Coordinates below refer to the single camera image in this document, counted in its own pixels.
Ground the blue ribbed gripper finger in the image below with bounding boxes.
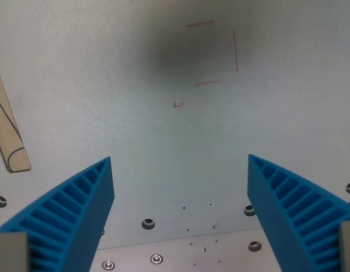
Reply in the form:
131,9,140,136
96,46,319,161
247,154,350,272
0,156,116,272

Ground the light wooden board with lines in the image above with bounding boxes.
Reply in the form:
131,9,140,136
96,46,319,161
0,58,32,173

